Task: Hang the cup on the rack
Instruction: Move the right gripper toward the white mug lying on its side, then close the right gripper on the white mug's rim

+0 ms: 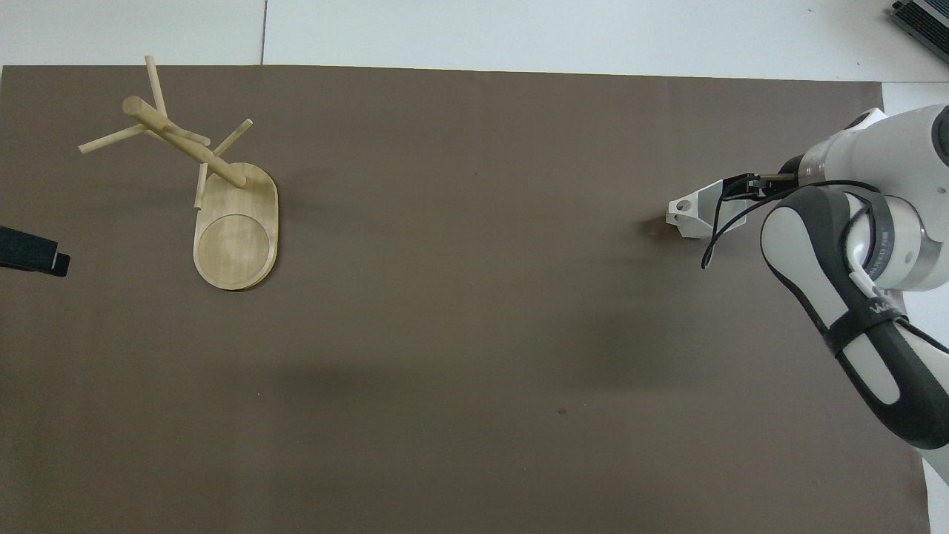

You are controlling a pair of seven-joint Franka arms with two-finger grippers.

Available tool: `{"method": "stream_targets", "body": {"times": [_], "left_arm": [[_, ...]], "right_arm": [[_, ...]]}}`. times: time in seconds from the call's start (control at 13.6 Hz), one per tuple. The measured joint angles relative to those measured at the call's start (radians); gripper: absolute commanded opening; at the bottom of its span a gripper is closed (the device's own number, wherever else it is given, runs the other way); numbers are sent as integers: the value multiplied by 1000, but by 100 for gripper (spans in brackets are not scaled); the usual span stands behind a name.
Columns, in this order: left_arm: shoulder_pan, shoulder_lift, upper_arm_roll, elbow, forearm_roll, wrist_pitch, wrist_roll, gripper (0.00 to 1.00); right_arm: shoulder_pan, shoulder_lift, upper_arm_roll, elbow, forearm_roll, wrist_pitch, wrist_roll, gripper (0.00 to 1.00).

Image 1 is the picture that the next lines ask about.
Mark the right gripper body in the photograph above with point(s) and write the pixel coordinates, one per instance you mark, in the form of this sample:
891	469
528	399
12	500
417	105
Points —
790	167

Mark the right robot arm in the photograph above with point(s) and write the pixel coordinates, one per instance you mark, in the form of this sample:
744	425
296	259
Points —
910	148

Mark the wooden cup rack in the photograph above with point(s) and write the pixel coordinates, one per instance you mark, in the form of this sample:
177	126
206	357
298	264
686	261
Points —
236	245

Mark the grey ribbed metal box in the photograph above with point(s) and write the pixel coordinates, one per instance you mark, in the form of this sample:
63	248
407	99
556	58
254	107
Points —
925	19

